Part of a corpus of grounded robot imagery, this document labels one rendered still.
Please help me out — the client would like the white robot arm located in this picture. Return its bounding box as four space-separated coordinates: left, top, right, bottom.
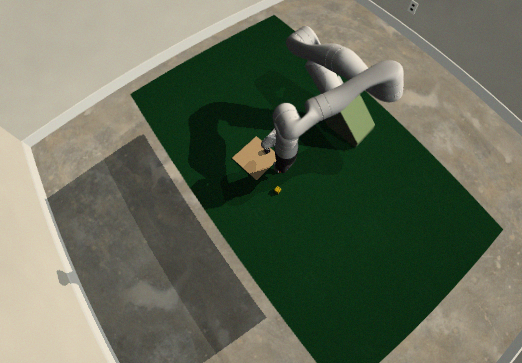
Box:
273 26 403 151

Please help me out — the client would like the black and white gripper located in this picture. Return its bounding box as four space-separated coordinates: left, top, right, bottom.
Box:
261 128 298 173

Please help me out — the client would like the cream square mat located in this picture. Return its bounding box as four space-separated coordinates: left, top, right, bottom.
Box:
233 136 276 180

